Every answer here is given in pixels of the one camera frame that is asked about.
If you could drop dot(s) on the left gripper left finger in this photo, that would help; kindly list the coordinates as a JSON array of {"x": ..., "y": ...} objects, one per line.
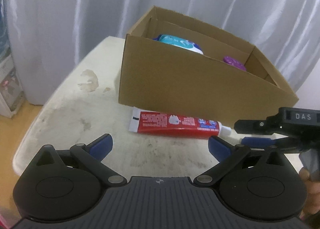
[{"x": 90, "y": 157}]

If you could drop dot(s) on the grey satin curtain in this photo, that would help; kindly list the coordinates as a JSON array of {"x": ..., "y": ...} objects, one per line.
[{"x": 48, "y": 38}]

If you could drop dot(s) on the person's right hand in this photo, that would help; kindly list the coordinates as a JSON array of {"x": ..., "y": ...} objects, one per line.
[{"x": 313, "y": 190}]

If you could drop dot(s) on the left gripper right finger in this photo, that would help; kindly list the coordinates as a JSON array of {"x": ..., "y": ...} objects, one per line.
[{"x": 227, "y": 155}]

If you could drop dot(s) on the large blue water jug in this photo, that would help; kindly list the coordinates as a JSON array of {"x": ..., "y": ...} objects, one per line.
[{"x": 4, "y": 39}]

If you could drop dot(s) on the white small table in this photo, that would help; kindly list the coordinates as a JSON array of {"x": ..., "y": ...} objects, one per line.
[{"x": 85, "y": 106}]

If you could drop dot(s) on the blue wet wipes pack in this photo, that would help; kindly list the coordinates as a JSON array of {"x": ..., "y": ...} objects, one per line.
[{"x": 179, "y": 42}]

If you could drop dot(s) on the brown cardboard box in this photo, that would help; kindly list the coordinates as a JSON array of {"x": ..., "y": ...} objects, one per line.
[{"x": 164, "y": 78}]

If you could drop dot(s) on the purple air freshener jar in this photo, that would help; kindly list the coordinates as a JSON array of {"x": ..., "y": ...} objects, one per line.
[{"x": 233, "y": 62}]

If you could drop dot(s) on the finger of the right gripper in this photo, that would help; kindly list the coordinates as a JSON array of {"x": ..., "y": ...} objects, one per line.
[
  {"x": 253, "y": 127},
  {"x": 257, "y": 142}
]

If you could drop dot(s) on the red toothpaste tube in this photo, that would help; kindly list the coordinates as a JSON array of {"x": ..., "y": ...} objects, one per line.
[{"x": 171, "y": 125}]

